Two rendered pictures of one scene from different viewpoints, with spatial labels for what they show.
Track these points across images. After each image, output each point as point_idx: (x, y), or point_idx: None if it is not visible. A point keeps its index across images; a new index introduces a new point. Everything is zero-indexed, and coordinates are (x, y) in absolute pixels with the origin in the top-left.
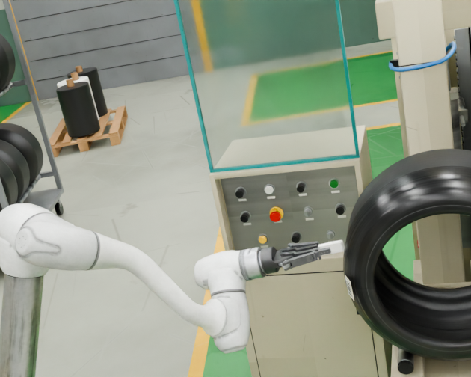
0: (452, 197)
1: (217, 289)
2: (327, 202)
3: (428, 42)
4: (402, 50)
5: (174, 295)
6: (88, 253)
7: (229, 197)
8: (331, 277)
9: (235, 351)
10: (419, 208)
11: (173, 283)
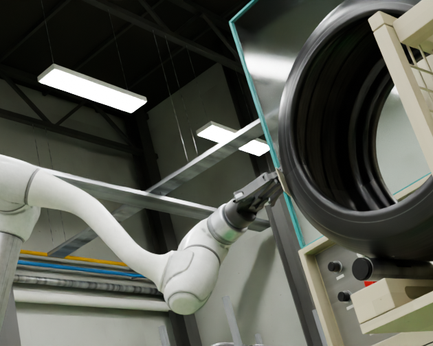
0: (340, 10)
1: (183, 249)
2: None
3: None
4: None
5: (113, 233)
6: (20, 174)
7: (328, 279)
8: None
9: (185, 307)
10: (314, 41)
11: (116, 223)
